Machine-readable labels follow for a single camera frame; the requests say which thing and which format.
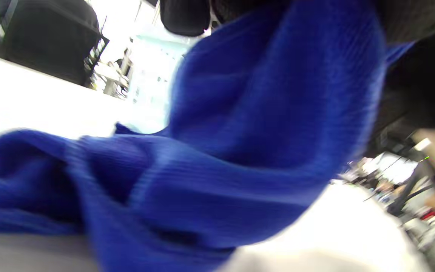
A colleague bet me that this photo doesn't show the black computer tower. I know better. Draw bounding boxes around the black computer tower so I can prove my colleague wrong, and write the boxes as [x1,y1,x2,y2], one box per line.
[0,0,110,87]

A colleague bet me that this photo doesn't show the blue square towel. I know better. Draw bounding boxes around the blue square towel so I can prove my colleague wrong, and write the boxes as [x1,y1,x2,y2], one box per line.
[0,0,416,272]

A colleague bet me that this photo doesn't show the light blue plastic basket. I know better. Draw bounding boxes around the light blue plastic basket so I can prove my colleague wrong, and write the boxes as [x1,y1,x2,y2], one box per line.
[127,35,190,133]

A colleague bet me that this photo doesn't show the person's left hand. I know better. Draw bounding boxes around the person's left hand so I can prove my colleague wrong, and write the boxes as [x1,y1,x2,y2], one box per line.
[160,0,435,151]

